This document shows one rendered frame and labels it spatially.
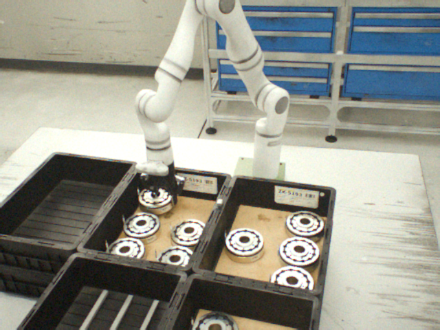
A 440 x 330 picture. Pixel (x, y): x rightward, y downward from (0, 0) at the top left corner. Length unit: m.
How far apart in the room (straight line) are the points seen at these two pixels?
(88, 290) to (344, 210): 0.86
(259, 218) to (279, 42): 1.85
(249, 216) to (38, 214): 0.64
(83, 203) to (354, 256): 0.84
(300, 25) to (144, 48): 1.68
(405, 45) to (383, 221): 1.66
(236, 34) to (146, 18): 2.93
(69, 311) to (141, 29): 3.27
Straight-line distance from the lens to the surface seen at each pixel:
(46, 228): 1.55
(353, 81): 3.23
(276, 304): 1.15
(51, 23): 4.64
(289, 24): 3.11
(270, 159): 1.66
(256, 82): 1.55
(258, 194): 1.47
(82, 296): 1.32
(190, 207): 1.51
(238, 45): 1.38
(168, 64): 1.29
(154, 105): 1.26
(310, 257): 1.30
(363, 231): 1.65
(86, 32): 4.52
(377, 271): 1.53
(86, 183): 1.69
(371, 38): 3.14
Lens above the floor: 1.78
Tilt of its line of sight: 34 degrees down
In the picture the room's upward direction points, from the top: 3 degrees counter-clockwise
